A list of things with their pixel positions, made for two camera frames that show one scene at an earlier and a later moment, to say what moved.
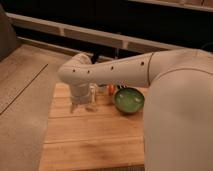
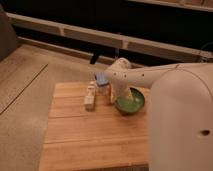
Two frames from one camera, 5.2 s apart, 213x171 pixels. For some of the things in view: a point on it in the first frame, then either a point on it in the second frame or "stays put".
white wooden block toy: (92, 93) stays put
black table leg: (94, 58) stays put
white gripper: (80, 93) -> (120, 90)
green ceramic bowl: (129, 100) stays put
